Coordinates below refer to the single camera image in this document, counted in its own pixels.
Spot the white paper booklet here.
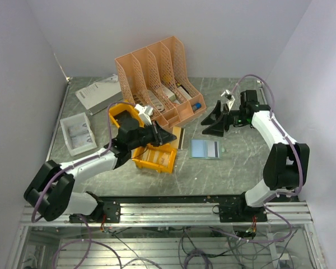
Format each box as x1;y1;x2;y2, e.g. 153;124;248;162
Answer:
75;74;123;115

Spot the peach plastic file organizer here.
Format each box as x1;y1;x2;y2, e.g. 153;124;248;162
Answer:
115;36;207;130

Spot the aluminium frame rail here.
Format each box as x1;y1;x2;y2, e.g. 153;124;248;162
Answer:
19;201;314;227

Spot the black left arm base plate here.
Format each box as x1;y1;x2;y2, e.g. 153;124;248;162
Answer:
84;203;121;224

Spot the gold striped credit card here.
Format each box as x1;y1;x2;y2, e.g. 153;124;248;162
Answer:
170;126;185;150

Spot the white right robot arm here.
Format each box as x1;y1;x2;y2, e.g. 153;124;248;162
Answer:
201;90;310;222

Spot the white bin with cards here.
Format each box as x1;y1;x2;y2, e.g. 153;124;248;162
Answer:
60;113;97;156

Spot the blue capped bottle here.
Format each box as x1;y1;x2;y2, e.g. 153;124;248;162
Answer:
192;103;202;111

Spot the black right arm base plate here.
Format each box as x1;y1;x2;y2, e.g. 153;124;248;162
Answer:
212;204;267;223

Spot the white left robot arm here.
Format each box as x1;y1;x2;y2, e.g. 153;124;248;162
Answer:
24;118;176;222

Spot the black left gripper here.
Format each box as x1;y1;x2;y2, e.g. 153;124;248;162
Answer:
129;119;176;150

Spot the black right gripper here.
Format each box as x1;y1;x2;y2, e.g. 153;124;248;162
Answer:
200;101;249;137

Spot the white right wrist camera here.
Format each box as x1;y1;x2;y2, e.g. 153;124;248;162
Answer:
221;89;235;111

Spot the yellow bin with cards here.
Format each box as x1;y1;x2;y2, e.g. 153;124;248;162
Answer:
132;144;177;174

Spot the yellow bin with black items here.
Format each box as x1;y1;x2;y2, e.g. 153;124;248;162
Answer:
109;103;144;128

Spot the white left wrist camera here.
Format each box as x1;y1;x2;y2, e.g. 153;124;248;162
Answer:
134;104;153;125

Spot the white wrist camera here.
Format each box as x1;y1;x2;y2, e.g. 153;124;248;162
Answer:
134;104;153;125
221;89;235;111

